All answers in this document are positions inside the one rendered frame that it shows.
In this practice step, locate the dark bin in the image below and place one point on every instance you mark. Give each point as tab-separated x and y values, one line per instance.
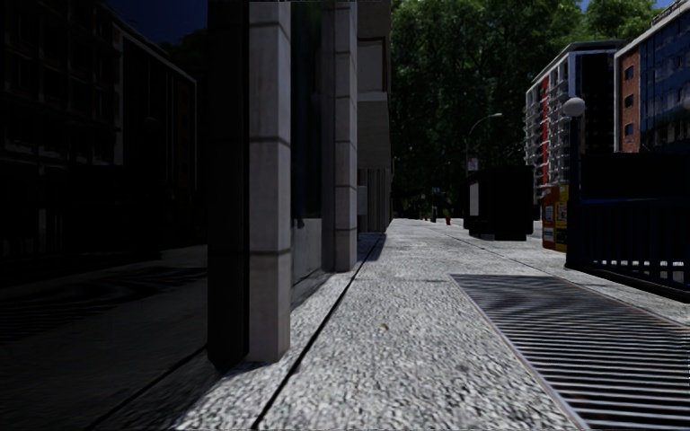
433	214

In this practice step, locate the pale concrete building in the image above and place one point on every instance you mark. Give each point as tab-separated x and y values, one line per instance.
269	161

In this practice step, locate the grey street lamp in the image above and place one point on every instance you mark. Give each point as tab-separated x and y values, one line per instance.
470	145

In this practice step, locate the black bus shelter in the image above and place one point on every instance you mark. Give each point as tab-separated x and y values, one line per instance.
501	202

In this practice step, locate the trees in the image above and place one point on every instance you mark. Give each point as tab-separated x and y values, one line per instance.
458	81

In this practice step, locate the red and yellow booth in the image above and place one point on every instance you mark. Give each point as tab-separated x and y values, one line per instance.
555	218

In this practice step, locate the white balcony building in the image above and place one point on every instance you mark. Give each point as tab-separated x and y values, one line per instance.
555	118

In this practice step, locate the dark stairway railing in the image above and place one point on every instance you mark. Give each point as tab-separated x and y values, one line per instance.
630	237

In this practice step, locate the blue glass brick building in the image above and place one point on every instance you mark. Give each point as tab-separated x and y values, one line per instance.
655	86

